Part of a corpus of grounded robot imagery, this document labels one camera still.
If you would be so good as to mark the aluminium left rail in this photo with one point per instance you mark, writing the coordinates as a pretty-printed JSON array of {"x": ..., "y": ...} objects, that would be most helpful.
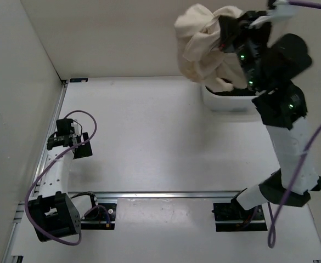
[{"x": 40, "y": 164}]

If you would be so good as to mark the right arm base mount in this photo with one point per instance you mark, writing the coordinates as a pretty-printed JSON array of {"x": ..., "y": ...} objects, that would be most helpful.
[{"x": 230, "y": 219}]

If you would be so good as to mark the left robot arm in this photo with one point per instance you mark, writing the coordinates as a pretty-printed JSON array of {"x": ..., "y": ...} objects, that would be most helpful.
[{"x": 52, "y": 212}]

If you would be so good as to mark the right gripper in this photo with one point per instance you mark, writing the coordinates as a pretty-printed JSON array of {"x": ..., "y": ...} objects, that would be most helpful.
[{"x": 231, "y": 29}]

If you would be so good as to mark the aluminium rail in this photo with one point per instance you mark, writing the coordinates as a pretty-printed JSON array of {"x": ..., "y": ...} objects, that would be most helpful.
[
  {"x": 40, "y": 164},
  {"x": 165, "y": 194}
]

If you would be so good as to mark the beige trousers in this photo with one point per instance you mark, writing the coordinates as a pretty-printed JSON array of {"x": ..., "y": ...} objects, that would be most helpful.
[{"x": 197, "y": 34}]

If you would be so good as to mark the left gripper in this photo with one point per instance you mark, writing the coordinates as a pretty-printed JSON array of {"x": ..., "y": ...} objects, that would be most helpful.
[{"x": 84, "y": 150}]

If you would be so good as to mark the black folded trousers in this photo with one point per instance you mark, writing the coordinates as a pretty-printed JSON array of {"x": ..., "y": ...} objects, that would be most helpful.
[{"x": 231, "y": 91}]

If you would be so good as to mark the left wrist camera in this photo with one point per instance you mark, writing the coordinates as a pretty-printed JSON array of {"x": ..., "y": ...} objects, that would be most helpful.
[{"x": 66, "y": 126}]

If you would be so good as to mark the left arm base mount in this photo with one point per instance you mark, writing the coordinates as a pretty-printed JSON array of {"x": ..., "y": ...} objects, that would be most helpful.
[{"x": 94, "y": 215}]

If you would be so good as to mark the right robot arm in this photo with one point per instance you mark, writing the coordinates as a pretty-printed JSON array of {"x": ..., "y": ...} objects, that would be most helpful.
[{"x": 269, "y": 70}]

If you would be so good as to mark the aluminium front rail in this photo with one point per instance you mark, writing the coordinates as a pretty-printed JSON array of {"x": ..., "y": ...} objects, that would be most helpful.
[{"x": 165, "y": 194}]

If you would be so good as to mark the white plastic basket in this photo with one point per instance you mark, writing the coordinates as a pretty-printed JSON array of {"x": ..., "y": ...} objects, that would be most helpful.
[{"x": 218, "y": 103}]

